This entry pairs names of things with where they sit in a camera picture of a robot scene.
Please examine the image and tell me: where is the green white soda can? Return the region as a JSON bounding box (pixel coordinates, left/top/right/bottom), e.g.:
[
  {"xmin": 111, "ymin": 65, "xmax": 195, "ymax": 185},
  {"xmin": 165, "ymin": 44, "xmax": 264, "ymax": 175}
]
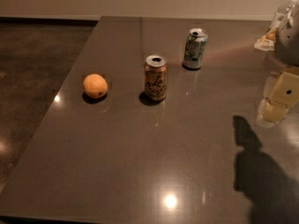
[{"xmin": 182, "ymin": 28, "xmax": 207, "ymax": 70}]

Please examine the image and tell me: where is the orange fruit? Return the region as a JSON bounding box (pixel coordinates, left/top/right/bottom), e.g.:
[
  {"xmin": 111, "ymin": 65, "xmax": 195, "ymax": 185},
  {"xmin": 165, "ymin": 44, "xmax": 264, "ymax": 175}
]
[{"xmin": 82, "ymin": 74, "xmax": 108, "ymax": 99}]

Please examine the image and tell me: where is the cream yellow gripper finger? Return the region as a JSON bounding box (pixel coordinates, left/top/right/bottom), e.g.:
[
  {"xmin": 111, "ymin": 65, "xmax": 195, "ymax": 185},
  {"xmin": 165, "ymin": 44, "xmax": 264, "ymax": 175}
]
[{"xmin": 260, "ymin": 66, "xmax": 299, "ymax": 123}]

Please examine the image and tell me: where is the orange LaCroix can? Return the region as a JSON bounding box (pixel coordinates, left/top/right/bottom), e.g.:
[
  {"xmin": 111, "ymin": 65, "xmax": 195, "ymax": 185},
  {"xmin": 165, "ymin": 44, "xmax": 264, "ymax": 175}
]
[{"xmin": 144, "ymin": 54, "xmax": 168, "ymax": 102}]

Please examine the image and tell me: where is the clear plastic water bottle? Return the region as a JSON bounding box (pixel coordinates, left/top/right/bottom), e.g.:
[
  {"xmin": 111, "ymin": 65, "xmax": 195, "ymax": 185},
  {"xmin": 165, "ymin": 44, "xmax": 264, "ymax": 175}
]
[{"xmin": 269, "ymin": 0, "xmax": 298, "ymax": 29}]

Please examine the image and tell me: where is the snack bag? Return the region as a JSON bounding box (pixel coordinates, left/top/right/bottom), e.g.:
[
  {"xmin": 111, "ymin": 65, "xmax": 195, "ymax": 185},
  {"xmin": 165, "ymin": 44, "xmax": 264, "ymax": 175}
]
[{"xmin": 254, "ymin": 27, "xmax": 278, "ymax": 51}]

